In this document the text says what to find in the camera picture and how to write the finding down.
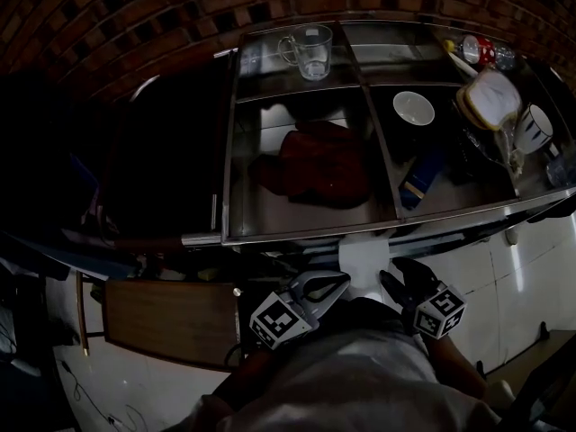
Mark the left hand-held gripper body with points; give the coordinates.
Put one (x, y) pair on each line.
(279, 320)

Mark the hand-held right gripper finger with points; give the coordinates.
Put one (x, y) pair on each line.
(393, 286)
(414, 270)

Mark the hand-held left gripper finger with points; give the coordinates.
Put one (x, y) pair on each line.
(326, 277)
(335, 297)

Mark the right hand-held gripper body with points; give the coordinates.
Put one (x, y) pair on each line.
(438, 313)

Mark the brown wooden surface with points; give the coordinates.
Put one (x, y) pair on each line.
(171, 317)

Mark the white slipper with tan sole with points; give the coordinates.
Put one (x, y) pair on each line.
(492, 95)

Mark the person's left forearm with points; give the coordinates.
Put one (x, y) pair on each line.
(247, 376)

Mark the person's right forearm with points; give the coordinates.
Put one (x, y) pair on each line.
(459, 367)

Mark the person's grey shirt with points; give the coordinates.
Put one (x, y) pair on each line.
(351, 376)

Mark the blue box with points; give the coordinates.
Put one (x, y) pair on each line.
(423, 176)

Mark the dark red cloth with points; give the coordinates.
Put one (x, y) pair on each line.
(324, 164)

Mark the clear plastic bag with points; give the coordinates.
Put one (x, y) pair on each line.
(506, 146)

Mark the white bowl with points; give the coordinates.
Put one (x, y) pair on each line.
(413, 107)

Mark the small clear glass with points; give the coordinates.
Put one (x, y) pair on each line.
(561, 171)

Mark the white striped mug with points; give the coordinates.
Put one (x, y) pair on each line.
(535, 128)

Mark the dark cabinet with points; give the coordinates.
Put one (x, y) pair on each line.
(166, 160)

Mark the wooden stick with gold tip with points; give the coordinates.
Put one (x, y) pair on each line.
(82, 317)

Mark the white stick with yellow end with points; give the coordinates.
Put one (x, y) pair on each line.
(463, 64)

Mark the blue board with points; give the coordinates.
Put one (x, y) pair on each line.
(67, 254)

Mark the clear glass mug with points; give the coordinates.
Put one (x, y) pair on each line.
(312, 52)

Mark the red polka dot mug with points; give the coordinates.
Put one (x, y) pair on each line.
(479, 50)

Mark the clear plastic bottle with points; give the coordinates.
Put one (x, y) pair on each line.
(505, 58)

